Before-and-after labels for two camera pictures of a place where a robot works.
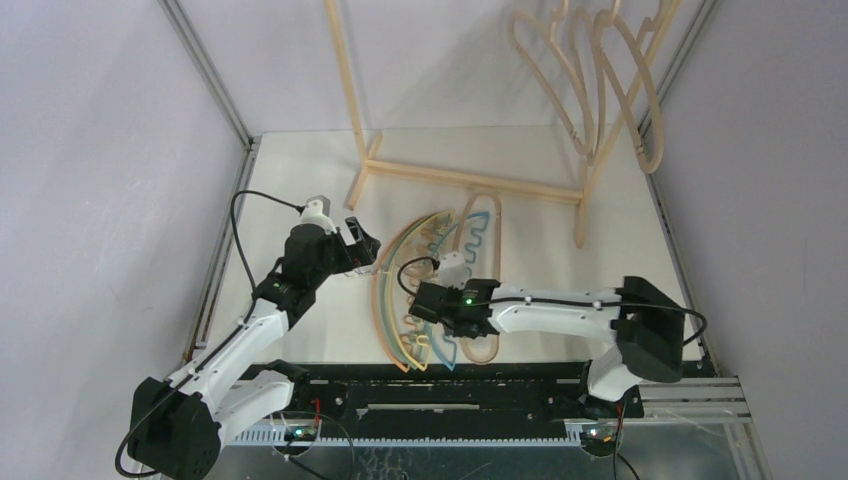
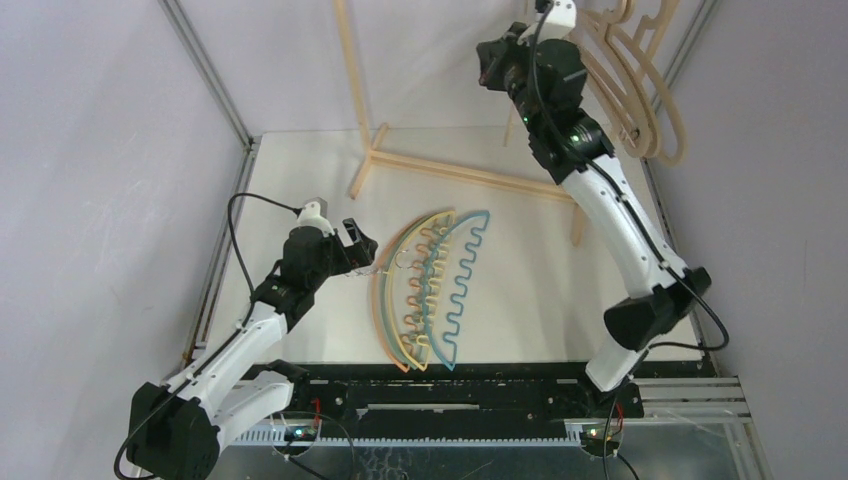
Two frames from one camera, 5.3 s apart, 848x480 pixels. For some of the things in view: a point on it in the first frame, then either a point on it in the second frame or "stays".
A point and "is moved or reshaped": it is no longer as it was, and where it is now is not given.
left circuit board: [300, 433] stays
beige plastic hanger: [535, 40] is moved or reshaped
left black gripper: [362, 252] stays
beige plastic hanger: [632, 87] → [646, 83]
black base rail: [454, 399] stays
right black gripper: [423, 302] → [494, 67]
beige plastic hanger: [459, 212] → [592, 40]
